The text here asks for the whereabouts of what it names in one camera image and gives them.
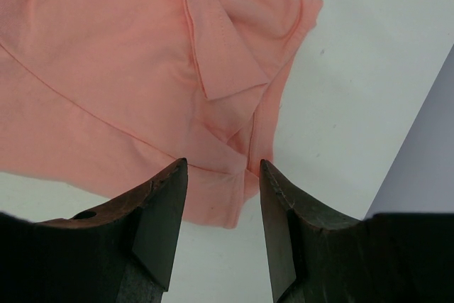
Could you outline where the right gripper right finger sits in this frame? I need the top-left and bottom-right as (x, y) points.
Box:
(260, 160), (453, 302)

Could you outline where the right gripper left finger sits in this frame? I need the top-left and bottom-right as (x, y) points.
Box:
(1, 158), (187, 302)

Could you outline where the salmon pink t-shirt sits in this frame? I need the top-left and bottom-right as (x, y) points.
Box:
(1, 0), (323, 228)

